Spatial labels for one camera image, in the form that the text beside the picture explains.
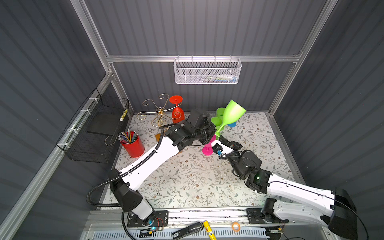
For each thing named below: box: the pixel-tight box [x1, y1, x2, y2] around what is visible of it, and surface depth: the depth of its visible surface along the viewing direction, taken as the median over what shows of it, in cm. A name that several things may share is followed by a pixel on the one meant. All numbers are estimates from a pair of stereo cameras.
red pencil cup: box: [118, 129, 145, 158], surface depth 91 cm
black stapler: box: [172, 222, 204, 240], surface depth 68 cm
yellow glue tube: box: [203, 220, 217, 240], surface depth 71 cm
